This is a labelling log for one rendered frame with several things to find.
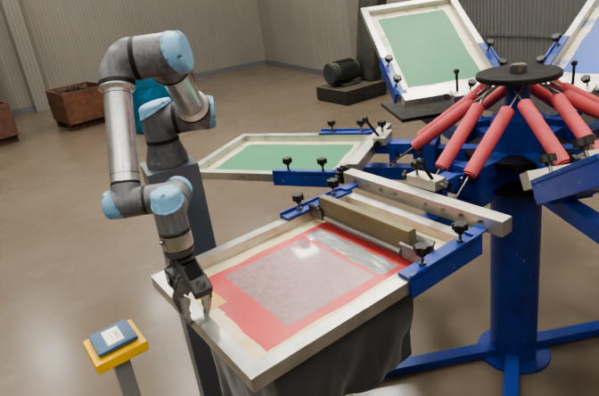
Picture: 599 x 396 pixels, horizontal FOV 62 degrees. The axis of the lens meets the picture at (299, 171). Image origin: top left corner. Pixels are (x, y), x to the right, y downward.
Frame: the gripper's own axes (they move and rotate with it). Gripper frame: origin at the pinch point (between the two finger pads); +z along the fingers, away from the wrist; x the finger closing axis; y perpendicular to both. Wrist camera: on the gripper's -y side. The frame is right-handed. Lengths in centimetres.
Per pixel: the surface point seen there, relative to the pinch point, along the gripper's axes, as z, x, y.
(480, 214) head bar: -6, -80, -27
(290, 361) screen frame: 0.7, -8.0, -29.1
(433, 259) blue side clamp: -2, -58, -28
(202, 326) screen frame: -0.9, 1.3, -5.3
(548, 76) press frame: -34, -139, -14
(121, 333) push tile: 1.1, 17.0, 11.3
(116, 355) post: 2.8, 20.4, 5.9
